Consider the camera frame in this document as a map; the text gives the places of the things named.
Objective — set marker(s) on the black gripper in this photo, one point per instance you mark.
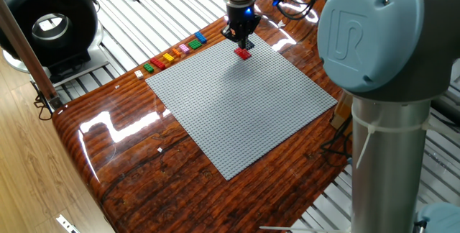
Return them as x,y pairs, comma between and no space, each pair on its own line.
242,19

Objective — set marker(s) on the black Lego plate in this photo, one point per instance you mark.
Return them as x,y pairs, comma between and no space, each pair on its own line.
250,44

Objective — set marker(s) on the wide red Lego plate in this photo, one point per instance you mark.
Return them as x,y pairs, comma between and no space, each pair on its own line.
243,54

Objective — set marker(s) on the blue Lego plate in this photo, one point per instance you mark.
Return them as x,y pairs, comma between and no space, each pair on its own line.
201,37

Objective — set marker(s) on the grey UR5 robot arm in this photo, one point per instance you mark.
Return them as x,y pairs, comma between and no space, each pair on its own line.
384,154

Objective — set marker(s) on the green square Lego plate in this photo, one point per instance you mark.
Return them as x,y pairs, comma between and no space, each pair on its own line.
195,44

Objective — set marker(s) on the pink Lego brick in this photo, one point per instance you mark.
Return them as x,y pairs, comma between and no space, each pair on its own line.
184,48

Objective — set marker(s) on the thin orange Lego brick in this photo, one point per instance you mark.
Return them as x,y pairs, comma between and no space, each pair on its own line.
176,52

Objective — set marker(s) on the grey Lego baseplate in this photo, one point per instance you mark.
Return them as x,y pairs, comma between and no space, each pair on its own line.
240,107

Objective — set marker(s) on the yellow Lego brick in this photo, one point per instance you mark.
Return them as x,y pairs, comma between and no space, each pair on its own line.
168,57

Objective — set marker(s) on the long red Lego plate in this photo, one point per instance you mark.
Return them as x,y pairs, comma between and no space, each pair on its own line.
157,63

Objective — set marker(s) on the small green Lego brick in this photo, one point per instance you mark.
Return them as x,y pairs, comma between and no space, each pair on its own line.
148,68

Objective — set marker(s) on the white Lego brick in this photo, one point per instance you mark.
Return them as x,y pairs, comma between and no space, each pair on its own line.
139,74

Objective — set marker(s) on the crumpled white paper scrap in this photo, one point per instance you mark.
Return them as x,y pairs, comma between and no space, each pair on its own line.
281,23

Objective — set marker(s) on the taped cardboard box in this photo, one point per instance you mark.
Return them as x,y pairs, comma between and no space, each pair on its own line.
341,112

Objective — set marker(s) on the looped white zip tie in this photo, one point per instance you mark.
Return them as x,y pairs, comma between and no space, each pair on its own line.
391,129

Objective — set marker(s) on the slanted metal frame beam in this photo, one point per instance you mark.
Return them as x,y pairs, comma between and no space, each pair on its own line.
25,53

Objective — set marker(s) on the white metal bracket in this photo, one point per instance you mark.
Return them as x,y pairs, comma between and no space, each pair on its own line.
66,223

